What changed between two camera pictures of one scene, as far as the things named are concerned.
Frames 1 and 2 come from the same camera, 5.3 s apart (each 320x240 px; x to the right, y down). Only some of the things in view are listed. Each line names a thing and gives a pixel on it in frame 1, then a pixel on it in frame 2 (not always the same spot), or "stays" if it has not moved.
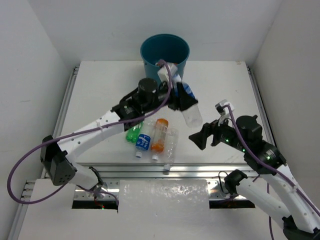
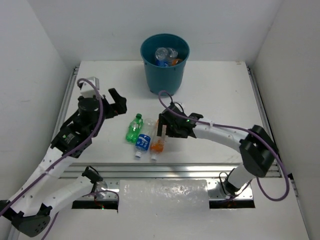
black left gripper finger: [184, 100] → [120, 102]
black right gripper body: [225, 133] → [172, 129]
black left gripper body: [175, 99] → [110, 106]
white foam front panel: [161, 196] stays
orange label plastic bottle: [157, 145] stays
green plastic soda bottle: [132, 134] stays
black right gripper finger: [208, 129] → [160, 124]
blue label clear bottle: [192, 115] → [161, 55]
